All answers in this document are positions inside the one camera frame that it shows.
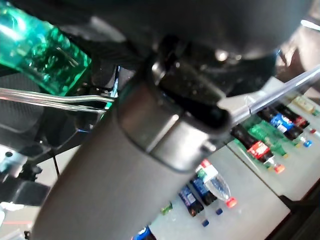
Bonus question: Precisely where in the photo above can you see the yellow-green drink bottle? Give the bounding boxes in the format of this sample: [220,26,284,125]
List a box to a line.
[291,95,316,114]

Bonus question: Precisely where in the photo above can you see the small green bottle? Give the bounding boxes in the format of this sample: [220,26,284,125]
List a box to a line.
[160,201,174,216]

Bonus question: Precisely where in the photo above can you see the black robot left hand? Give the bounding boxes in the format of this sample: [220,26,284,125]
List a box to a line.
[9,0,311,240]

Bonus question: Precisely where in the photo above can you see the dark drinks shelf unit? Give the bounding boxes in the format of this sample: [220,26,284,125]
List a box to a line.
[129,0,320,240]

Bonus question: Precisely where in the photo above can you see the Pepsi bottle blue label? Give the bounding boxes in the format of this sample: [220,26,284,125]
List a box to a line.
[190,174,224,216]
[177,184,210,228]
[257,106,313,148]
[131,225,156,240]

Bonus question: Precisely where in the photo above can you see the silver wire basket handle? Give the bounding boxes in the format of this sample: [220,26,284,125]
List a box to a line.
[0,87,116,114]

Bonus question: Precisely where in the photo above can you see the clear plastic shelf price rail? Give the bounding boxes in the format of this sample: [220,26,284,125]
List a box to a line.
[229,63,320,126]

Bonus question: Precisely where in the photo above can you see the clear water bottle red cap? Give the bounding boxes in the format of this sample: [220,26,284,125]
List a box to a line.
[196,163,238,209]

